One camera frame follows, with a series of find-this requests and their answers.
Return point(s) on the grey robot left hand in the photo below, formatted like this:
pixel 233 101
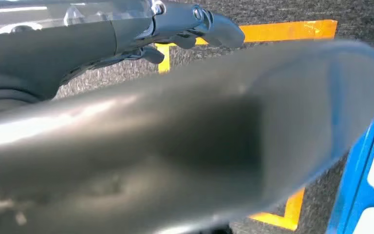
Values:
pixel 61 48

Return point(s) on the yellow floor tape square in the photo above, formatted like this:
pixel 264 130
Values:
pixel 287 30

